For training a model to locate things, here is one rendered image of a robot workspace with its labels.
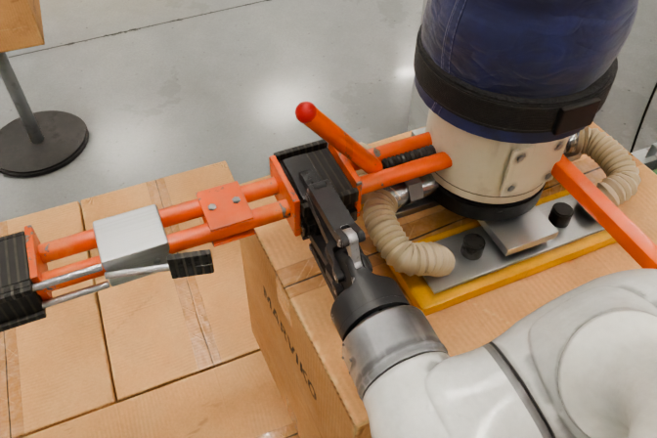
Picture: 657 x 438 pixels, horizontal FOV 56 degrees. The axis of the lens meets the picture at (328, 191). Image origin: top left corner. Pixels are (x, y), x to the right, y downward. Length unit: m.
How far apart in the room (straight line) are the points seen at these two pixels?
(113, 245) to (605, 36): 0.53
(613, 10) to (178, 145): 2.18
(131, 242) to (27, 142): 2.17
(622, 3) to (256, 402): 0.98
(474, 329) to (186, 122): 2.14
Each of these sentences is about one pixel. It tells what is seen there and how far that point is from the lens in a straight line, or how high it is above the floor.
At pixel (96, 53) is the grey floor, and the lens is 3.32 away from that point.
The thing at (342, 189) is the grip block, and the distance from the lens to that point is 0.70.
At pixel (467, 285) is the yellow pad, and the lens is 0.79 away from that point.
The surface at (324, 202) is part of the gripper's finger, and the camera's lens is 0.63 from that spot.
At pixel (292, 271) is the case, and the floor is 1.07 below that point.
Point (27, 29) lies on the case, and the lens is 2.20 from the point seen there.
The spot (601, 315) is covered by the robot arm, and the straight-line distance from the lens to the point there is 0.50.
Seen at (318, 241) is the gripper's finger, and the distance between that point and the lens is 0.70.
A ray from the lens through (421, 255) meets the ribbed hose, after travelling 0.74.
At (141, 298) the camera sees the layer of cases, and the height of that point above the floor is 0.54.
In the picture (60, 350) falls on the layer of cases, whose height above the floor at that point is 0.54.
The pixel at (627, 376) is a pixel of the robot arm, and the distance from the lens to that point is 0.46.
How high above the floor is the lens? 1.72
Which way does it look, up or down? 46 degrees down
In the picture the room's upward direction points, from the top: straight up
